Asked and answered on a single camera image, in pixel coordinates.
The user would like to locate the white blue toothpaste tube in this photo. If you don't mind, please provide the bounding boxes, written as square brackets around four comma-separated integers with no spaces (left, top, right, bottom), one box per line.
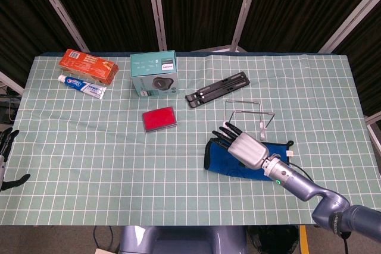
[57,74,107,100]

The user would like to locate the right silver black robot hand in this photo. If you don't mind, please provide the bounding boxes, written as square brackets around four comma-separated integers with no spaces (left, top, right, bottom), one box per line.
[211,121,270,169]

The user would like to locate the yellow floor strip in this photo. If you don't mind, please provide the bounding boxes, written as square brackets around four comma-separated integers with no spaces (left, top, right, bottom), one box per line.
[299,225,309,254]

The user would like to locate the dark blue cloth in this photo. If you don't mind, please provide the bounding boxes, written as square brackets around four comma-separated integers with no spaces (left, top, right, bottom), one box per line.
[204,138,295,182]

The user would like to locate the orange cardboard carton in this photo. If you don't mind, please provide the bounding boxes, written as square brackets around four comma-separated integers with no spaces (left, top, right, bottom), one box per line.
[58,48,120,85]

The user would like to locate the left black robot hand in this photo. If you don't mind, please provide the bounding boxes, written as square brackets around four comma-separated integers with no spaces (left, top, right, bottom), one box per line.
[0,128,32,193]

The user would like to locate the metal wire rack white feet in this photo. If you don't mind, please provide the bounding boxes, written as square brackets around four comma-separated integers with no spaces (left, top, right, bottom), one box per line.
[223,99,275,140]

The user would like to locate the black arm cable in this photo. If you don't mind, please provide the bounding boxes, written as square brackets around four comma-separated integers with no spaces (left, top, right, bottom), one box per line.
[290,161,351,254]

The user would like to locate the black bag on floor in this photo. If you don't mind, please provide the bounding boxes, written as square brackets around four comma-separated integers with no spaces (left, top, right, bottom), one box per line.
[246,225,300,254]

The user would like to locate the black folding laptop stand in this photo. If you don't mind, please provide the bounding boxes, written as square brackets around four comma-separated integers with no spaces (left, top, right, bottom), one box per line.
[185,71,251,109]

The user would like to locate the teal speakerphone product box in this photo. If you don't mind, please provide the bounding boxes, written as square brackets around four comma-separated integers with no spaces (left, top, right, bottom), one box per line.
[130,51,180,98]

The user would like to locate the white slotted frame post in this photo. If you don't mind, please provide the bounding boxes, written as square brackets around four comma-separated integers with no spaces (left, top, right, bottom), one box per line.
[145,0,168,52]
[317,0,381,55]
[230,0,263,53]
[28,0,90,53]

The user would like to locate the blue floor cable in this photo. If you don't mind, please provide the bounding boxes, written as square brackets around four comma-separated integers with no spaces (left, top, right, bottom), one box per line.
[92,225,114,249]

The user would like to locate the green white checked tablecloth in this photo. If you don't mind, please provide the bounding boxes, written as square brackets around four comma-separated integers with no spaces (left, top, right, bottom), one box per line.
[0,53,381,227]

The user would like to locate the blue-grey robot torso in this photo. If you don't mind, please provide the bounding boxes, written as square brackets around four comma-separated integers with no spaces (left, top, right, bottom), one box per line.
[118,225,248,254]

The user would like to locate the white frame bar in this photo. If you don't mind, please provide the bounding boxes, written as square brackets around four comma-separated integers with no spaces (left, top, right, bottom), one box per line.
[0,71,25,96]
[365,114,381,151]

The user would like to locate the red pad in grey case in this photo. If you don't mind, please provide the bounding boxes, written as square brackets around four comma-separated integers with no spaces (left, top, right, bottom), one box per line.
[141,106,178,133]

